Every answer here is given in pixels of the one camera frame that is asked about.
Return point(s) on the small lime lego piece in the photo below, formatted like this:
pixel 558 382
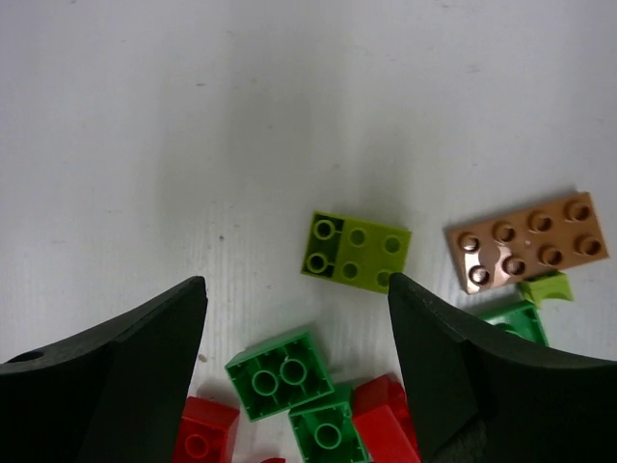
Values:
pixel 554 285

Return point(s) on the red square lego brick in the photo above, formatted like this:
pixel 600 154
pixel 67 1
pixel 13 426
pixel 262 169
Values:
pixel 207 432

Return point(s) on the lime lego brick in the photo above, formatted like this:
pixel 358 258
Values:
pixel 354 252

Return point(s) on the long red lego brick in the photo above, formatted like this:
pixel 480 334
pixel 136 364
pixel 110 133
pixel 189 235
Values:
pixel 382 417

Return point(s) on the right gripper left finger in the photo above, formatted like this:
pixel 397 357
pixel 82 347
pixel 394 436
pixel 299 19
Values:
pixel 112 393

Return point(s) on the dark green lego brick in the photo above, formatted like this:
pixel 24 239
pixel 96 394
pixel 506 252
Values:
pixel 279 373
pixel 324 430

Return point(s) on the dark green lego plate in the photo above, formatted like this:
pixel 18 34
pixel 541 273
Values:
pixel 520 319

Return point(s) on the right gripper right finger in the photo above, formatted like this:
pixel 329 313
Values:
pixel 479 394

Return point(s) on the orange flat lego plate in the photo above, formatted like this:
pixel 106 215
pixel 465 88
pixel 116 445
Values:
pixel 526 243

